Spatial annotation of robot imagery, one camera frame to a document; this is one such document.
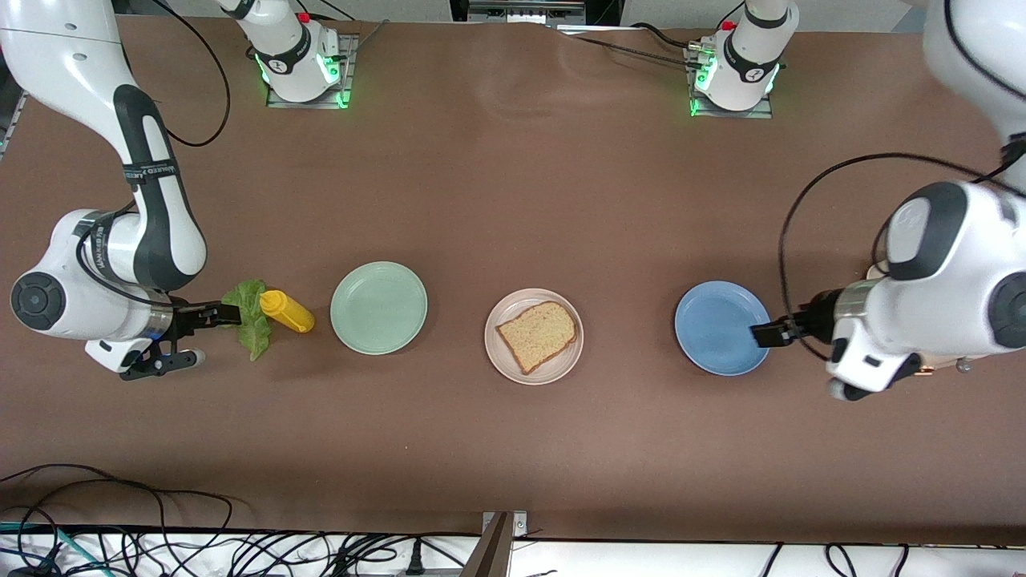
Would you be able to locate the green lettuce leaf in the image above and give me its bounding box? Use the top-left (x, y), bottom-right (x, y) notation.
top-left (221, 278), bottom-right (273, 362)

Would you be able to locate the yellow squeeze bottle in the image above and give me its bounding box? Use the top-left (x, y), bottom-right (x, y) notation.
top-left (259, 289), bottom-right (316, 333)

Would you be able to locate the brown bread slice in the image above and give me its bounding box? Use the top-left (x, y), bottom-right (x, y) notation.
top-left (495, 301), bottom-right (579, 376)

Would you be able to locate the blue plate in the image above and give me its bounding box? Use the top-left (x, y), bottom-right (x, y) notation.
top-left (674, 280), bottom-right (774, 377)

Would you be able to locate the mint green plate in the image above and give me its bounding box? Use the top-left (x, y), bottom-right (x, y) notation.
top-left (329, 261), bottom-right (429, 356)

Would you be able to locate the beige plate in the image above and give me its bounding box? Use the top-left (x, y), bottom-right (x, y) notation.
top-left (484, 288), bottom-right (585, 386)

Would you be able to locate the white toaster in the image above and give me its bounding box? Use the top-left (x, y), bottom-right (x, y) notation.
top-left (866, 256), bottom-right (975, 376)

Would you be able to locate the dark crate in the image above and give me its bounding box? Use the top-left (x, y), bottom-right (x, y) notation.
top-left (0, 84), bottom-right (29, 161)

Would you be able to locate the silver metal bar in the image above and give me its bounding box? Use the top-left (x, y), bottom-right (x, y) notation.
top-left (467, 0), bottom-right (588, 20)

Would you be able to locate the black looping cable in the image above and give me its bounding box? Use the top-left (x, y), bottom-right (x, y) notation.
top-left (0, 463), bottom-right (235, 562)

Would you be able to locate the teal cable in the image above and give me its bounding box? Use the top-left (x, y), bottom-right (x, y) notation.
top-left (0, 521), bottom-right (91, 577)

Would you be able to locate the black base cable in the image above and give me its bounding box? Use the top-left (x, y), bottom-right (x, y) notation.
top-left (559, 22), bottom-right (700, 67)

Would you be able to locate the aluminium post with bracket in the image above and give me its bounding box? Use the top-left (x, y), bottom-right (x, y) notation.
top-left (461, 510), bottom-right (530, 577)

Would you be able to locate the black equipment frame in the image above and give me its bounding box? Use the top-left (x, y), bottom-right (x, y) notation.
top-left (449, 0), bottom-right (626, 26)

